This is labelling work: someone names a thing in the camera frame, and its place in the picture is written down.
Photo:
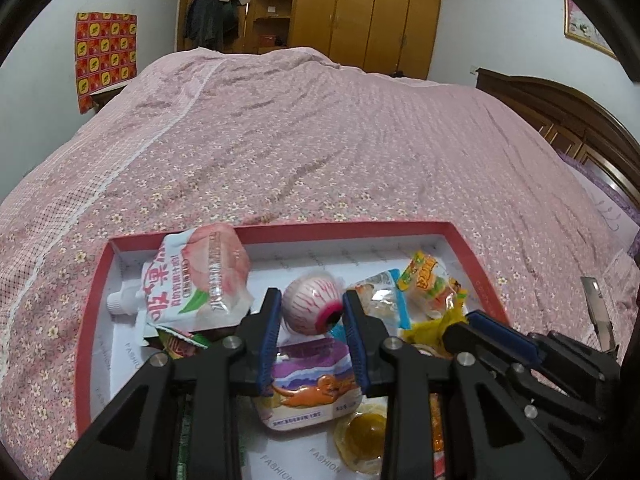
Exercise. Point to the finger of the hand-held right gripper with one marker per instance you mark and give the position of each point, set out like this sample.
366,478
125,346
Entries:
505,332
480,347

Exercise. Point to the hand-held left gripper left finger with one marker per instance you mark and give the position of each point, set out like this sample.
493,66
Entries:
265,340

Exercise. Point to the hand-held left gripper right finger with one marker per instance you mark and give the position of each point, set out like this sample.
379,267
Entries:
356,340

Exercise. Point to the blue clear candy packet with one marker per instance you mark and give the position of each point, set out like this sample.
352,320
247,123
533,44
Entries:
382,302

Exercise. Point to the red iris eyeball candy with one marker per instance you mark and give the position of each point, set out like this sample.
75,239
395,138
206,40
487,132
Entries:
310,305

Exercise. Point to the purple lidded candy tin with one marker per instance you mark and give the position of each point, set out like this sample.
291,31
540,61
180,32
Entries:
310,385

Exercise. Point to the green and white snack packet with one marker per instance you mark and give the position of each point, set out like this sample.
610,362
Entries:
175,342

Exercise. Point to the peach jelly drink pouch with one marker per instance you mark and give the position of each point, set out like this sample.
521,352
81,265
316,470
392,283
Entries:
185,280

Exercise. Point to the orange puffed snack packet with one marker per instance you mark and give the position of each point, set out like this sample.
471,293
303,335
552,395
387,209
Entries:
439,440

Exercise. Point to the red cardboard box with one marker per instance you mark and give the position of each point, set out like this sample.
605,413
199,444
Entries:
92,320

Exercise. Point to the yellow snack packet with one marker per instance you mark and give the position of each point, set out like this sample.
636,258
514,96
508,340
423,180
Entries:
425,332

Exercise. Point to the colourful gummy candy packet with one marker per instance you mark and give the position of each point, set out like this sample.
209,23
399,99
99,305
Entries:
430,280

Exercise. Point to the yellow jelly cup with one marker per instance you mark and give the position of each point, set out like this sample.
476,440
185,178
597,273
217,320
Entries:
362,435

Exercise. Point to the silver metal piece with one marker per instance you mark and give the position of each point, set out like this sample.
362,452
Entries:
595,300

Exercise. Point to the purple pillow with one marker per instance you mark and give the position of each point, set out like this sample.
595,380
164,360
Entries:
605,195

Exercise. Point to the dark wooden headboard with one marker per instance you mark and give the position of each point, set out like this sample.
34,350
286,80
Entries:
550,105

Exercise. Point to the small bedside table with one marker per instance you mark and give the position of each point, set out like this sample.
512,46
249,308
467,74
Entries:
107,96

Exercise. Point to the small red shelf box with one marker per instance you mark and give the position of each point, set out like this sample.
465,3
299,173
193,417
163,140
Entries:
266,41

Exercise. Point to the wooden wardrobe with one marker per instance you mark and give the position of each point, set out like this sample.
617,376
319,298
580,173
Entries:
360,15

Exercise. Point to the dark hanging coat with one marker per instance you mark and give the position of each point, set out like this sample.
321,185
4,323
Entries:
207,15

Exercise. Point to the framed wall picture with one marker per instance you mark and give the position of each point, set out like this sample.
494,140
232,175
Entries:
585,25

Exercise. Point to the red and yellow wall poster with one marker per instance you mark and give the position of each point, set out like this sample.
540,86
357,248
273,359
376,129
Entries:
105,55

